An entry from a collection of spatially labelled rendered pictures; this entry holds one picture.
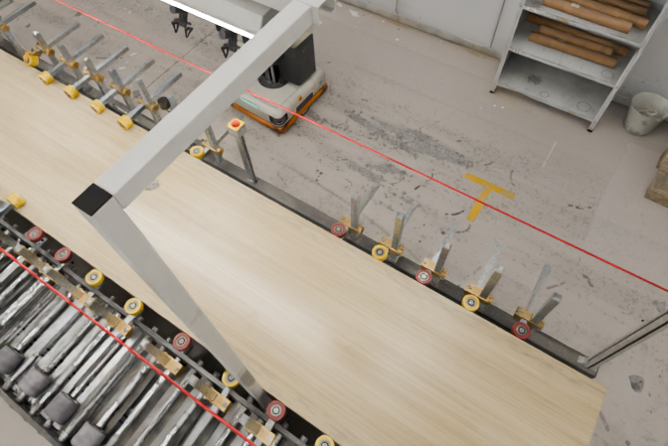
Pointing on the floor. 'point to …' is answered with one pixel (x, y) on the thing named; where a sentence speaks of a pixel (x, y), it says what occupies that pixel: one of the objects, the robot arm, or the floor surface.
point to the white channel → (136, 174)
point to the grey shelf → (529, 83)
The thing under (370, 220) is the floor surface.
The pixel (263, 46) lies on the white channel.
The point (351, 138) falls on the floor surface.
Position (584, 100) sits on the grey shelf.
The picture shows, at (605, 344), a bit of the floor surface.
